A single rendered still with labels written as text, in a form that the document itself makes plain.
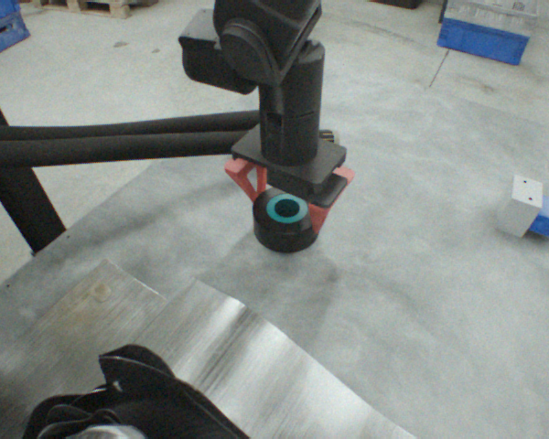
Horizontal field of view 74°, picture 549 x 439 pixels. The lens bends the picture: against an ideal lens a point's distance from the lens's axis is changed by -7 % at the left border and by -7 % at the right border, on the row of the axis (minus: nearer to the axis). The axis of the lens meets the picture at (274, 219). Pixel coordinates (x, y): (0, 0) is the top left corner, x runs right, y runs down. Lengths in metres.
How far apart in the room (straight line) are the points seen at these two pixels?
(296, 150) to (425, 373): 0.24
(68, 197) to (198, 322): 1.67
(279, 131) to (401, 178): 0.26
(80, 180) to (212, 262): 1.56
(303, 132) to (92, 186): 1.61
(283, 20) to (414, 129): 0.45
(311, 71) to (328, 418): 0.25
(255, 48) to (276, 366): 0.20
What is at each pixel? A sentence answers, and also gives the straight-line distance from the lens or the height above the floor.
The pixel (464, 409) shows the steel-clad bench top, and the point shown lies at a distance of 0.41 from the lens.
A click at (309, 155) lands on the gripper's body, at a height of 0.93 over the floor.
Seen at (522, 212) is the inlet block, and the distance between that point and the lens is 0.53.
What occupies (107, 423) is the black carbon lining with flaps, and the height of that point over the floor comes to 0.95.
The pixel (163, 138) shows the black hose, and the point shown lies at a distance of 0.49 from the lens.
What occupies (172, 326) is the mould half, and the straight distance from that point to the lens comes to 0.26.
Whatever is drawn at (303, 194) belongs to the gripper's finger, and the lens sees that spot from 0.37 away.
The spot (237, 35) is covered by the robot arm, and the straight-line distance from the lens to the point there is 0.27.
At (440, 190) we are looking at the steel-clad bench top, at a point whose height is 0.80.
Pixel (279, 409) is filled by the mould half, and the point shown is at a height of 0.92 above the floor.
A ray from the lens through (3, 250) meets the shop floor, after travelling 1.82.
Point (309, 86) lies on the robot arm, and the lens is 0.33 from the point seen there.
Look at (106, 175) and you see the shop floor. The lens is 1.94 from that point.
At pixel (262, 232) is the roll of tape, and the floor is 0.82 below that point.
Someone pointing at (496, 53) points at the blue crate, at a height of 0.05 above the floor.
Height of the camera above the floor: 1.16
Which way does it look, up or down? 47 degrees down
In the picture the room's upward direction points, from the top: straight up
